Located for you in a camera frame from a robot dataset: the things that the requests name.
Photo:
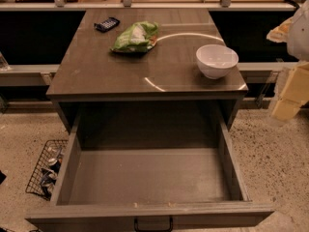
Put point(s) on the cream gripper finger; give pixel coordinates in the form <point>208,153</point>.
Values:
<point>281,33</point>
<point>291,92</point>

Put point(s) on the green rice chip bag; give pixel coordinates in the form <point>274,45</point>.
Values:
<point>140,37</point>

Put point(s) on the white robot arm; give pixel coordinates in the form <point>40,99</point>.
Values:
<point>298,42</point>

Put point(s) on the grey drawer cabinet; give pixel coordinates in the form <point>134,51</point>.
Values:
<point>150,124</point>

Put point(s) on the open grey top drawer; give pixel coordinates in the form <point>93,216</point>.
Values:
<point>105,191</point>

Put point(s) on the white bowl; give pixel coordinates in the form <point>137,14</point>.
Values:
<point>215,60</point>

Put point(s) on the dark blue snack bar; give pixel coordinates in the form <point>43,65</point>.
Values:
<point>107,25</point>

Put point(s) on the metal rail frame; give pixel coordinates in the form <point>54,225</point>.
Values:
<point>37,31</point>

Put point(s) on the black drawer handle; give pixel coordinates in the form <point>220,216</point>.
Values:
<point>153,225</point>

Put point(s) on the cans in wire basket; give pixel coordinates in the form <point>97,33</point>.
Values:
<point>50,173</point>

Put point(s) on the black wire basket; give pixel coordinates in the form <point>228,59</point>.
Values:
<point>33,185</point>

